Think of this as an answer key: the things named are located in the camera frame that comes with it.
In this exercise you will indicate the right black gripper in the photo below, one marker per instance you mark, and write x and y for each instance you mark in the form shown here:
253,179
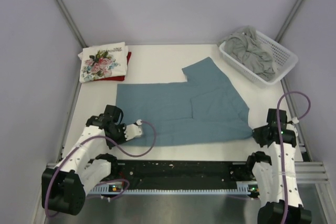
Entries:
256,135

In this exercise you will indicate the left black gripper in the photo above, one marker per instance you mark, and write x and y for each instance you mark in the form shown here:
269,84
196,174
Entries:
122,128

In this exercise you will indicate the blue-grey t-shirt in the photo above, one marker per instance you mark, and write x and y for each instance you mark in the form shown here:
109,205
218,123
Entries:
204,109

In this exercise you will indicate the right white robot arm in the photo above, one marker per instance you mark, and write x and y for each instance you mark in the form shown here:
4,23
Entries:
275,172

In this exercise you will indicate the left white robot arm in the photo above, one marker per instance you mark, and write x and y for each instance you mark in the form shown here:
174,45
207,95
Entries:
65,187

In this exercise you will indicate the red folded t-shirt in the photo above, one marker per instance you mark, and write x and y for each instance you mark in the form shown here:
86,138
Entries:
110,66

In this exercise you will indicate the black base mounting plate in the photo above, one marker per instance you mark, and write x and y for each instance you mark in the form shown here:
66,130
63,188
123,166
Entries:
181,174

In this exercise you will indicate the white floral folded t-shirt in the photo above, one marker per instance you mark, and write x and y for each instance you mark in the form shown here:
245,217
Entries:
87,58

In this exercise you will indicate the white plastic laundry basket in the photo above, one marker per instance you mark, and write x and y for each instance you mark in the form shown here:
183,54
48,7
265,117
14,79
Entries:
284,61

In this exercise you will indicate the grey crumpled t-shirt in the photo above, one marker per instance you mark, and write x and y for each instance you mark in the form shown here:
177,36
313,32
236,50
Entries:
243,46

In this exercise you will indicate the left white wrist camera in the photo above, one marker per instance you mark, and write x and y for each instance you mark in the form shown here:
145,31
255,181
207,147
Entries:
133,130

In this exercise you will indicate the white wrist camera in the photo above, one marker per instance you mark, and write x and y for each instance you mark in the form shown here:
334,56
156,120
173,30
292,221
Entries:
294,122
133,130

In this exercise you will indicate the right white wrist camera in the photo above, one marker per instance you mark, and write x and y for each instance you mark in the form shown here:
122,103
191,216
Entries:
294,122

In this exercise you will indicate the blue-white slotted cable duct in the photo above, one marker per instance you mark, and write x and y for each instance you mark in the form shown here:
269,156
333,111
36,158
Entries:
240,189

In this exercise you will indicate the left aluminium frame post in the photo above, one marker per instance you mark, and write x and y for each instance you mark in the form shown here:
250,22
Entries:
70,22

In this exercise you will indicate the aluminium frame post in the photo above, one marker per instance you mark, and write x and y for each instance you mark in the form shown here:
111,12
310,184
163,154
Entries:
70,22
289,19

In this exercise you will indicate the right aluminium frame post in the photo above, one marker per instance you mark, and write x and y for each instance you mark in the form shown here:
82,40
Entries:
289,19

